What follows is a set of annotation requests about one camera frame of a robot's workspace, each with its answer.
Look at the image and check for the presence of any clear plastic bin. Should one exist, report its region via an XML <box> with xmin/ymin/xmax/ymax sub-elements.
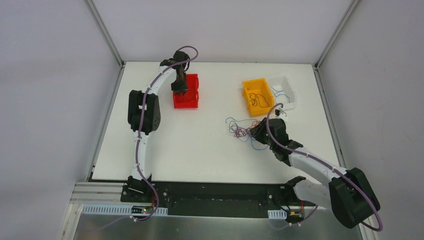
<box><xmin>266</xmin><ymin>75</ymin><xmax>298</xmax><ymax>111</ymax></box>

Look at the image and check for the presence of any coloured wire bundle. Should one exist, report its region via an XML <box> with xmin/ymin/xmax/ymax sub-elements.
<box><xmin>225</xmin><ymin>116</ymin><xmax>263</xmax><ymax>143</ymax></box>

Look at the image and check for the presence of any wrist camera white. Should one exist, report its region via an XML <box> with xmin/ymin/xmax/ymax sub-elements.
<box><xmin>173</xmin><ymin>50</ymin><xmax>190</xmax><ymax>62</ymax></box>
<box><xmin>274</xmin><ymin>105</ymin><xmax>288</xmax><ymax>121</ymax></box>

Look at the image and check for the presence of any red plastic bin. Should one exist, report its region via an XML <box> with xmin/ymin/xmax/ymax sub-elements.
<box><xmin>173</xmin><ymin>73</ymin><xmax>199</xmax><ymax>109</ymax></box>

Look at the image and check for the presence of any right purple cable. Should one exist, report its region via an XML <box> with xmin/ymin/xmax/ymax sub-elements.
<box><xmin>265</xmin><ymin>102</ymin><xmax>384</xmax><ymax>232</ymax></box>

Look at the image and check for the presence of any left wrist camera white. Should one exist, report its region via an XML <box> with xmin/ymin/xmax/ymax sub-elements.
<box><xmin>173</xmin><ymin>50</ymin><xmax>190</xmax><ymax>62</ymax></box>

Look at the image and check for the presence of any orange plastic bin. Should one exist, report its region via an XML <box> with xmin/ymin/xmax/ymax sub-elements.
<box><xmin>242</xmin><ymin>78</ymin><xmax>275</xmax><ymax>117</ymax></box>

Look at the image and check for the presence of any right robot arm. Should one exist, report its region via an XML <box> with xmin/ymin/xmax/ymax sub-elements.
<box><xmin>249</xmin><ymin>117</ymin><xmax>383</xmax><ymax>232</ymax></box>

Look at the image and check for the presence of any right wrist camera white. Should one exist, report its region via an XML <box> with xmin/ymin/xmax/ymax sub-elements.
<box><xmin>274</xmin><ymin>105</ymin><xmax>288</xmax><ymax>121</ymax></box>

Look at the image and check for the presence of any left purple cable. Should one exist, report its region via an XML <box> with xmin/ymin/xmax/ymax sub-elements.
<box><xmin>134</xmin><ymin>45</ymin><xmax>200</xmax><ymax>223</ymax></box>

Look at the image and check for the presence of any loose blue wire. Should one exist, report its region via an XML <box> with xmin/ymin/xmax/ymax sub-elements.
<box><xmin>250</xmin><ymin>137</ymin><xmax>270</xmax><ymax>152</ymax></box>

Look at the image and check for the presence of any purple cable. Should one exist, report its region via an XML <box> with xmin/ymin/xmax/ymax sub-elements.
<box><xmin>265</xmin><ymin>102</ymin><xmax>384</xmax><ymax>232</ymax></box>
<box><xmin>134</xmin><ymin>45</ymin><xmax>200</xmax><ymax>223</ymax></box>

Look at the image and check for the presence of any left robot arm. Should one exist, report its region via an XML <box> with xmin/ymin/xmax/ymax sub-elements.
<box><xmin>127</xmin><ymin>48</ymin><xmax>191</xmax><ymax>203</ymax></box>

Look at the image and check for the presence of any orange wire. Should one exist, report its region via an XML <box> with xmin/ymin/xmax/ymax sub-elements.
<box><xmin>177</xmin><ymin>91</ymin><xmax>198</xmax><ymax>104</ymax></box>

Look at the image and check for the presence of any dark brown wire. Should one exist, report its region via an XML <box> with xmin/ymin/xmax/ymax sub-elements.
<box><xmin>248</xmin><ymin>92</ymin><xmax>271</xmax><ymax>109</ymax></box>

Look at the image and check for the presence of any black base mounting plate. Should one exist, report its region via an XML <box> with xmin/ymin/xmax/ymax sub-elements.
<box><xmin>120</xmin><ymin>180</ymin><xmax>302</xmax><ymax>219</ymax></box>

